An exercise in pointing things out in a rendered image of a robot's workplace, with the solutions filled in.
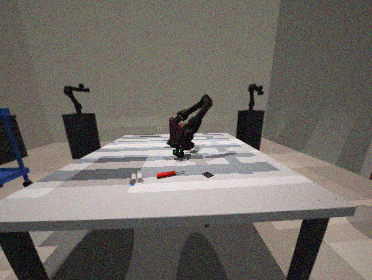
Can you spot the red-handled screwdriver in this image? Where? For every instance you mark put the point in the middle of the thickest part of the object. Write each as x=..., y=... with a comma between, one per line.
x=166, y=174

